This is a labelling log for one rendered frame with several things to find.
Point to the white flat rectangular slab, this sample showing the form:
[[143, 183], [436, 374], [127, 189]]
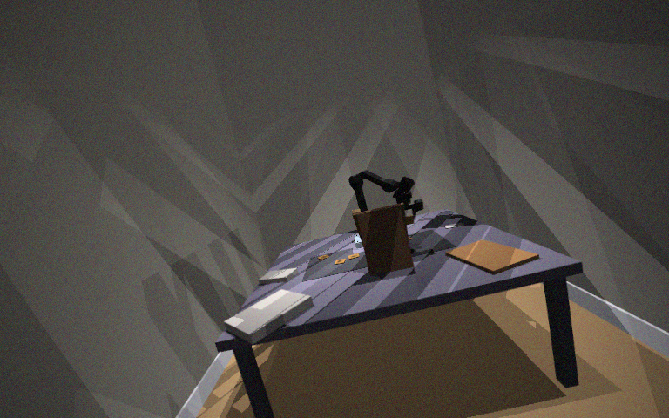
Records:
[[262, 318]]

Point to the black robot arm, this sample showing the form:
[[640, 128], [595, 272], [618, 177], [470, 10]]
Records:
[[388, 185]]

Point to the tan wooden board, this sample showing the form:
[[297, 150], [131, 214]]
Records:
[[491, 257]]

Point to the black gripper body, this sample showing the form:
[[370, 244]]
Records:
[[407, 206]]

